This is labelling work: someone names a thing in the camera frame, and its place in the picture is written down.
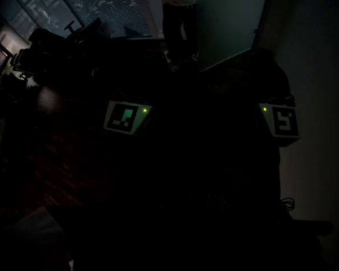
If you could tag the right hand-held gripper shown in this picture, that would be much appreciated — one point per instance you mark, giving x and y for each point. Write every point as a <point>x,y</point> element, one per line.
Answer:
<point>284,121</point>

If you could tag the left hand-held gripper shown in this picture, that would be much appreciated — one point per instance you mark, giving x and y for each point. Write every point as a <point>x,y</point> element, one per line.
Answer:
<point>121,118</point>

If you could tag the frosted glass door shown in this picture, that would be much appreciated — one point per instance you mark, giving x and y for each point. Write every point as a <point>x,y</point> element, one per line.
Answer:
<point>228,21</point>

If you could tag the black office chair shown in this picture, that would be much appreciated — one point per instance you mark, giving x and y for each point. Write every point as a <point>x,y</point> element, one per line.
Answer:
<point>73,38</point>

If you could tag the window with blinds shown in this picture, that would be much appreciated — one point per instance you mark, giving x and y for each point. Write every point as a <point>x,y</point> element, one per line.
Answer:
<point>101,7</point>

